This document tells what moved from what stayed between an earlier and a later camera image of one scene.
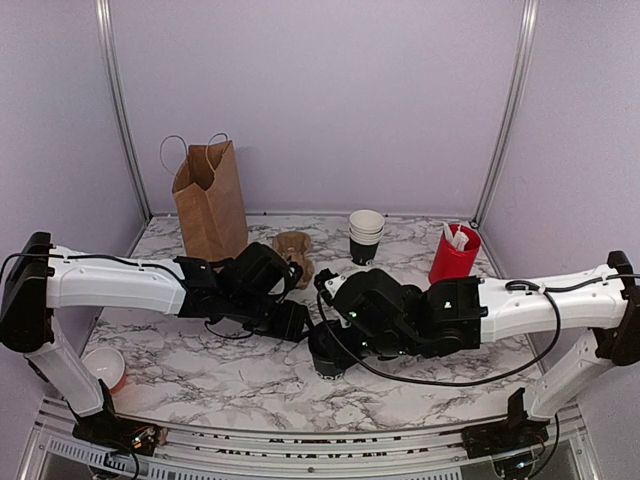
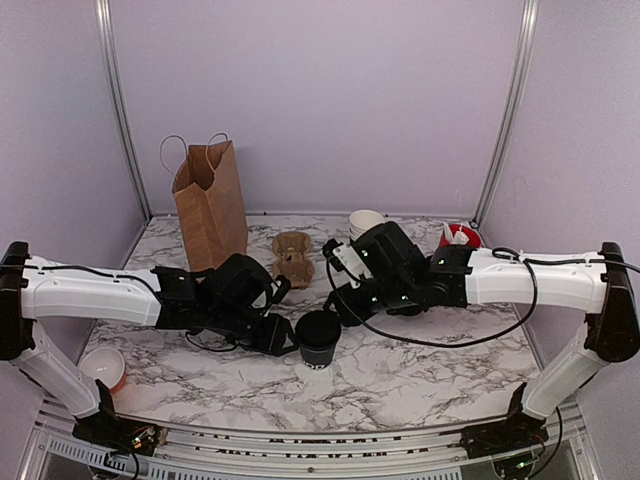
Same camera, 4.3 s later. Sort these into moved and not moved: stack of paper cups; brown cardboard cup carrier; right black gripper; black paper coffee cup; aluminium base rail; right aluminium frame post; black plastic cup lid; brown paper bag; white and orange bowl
Moved: black plastic cup lid; right black gripper; black paper coffee cup
Not moved: brown cardboard cup carrier; white and orange bowl; right aluminium frame post; aluminium base rail; stack of paper cups; brown paper bag
